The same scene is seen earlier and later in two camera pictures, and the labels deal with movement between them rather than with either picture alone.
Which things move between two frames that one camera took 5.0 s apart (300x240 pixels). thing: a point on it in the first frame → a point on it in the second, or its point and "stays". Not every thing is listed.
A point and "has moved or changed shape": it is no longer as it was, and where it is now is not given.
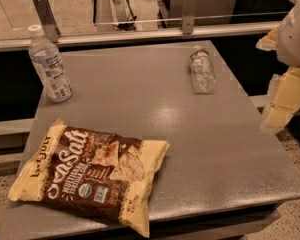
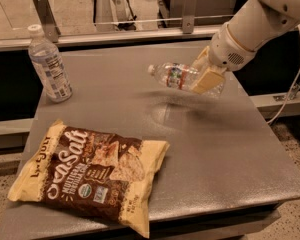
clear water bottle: x=202 y=74 has moved or changed shape
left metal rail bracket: x=50 y=30 stays
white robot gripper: x=296 y=39 → x=227 y=50
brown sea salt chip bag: x=94 y=173 stays
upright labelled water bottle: x=47 y=61 stays
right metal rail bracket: x=190 y=8 stays
